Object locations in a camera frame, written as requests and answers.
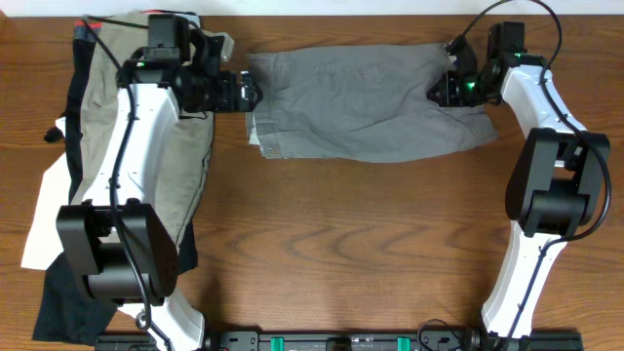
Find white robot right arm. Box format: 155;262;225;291
427;21;612;350

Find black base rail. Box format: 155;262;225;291
94;329;585;351

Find grey shorts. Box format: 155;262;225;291
247;43;498;163

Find white garment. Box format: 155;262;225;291
20;116;73;272

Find black garment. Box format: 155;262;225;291
32;22;198;345

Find khaki beige shorts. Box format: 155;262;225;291
69;44;214;246

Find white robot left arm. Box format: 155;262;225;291
56;11;262;350

